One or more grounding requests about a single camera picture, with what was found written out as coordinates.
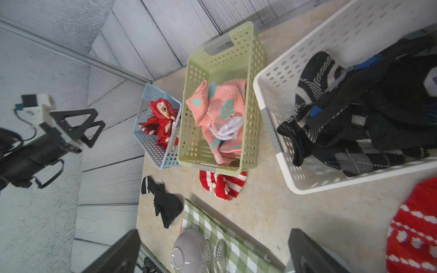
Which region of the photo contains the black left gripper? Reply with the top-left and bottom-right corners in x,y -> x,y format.
1,109 -> 106,190

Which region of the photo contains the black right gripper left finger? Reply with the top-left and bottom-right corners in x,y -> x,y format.
83,229 -> 141,273

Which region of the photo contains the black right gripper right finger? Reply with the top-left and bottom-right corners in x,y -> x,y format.
289,228 -> 346,273

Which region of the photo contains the black sock with blue patch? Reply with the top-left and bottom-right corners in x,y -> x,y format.
141,176 -> 183,229

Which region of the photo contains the red bear Christmas sock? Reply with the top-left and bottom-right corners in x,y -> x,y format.
138,99 -> 179,150

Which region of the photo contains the red sock white dot pattern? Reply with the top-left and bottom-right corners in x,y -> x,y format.
386,177 -> 437,273

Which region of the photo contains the red white striped sock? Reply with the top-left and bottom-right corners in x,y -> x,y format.
199,170 -> 247,201

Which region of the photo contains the black grey striped sock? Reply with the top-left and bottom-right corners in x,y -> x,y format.
312,141 -> 430,177

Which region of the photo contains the pink sock with teal leaves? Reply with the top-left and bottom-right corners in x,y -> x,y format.
185,78 -> 247,166

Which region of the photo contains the black blue sport sock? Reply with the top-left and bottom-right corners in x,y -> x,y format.
277,51 -> 375,167

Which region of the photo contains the black sock with white label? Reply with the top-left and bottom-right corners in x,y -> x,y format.
362,31 -> 437,150

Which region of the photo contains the light blue plastic basket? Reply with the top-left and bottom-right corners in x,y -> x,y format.
133,84 -> 182,169

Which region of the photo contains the light green plastic basket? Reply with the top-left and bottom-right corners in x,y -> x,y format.
178,22 -> 266,176

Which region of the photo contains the white plastic basket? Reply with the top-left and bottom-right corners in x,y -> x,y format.
253,0 -> 437,195

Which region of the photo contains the light blue ceramic mug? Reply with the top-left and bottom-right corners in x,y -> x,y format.
283,246 -> 353,273

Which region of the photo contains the lilac ceramic bowl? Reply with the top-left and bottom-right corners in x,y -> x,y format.
171,228 -> 206,273

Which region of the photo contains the green white checkered cloth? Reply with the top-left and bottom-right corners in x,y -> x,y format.
180,198 -> 284,273

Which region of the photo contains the metal base rail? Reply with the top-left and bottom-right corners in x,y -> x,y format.
134,242 -> 169,273

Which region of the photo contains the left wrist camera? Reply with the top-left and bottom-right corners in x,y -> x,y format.
14,94 -> 56,127

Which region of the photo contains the left aluminium frame post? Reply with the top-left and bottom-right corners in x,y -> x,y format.
1,16 -> 152,85

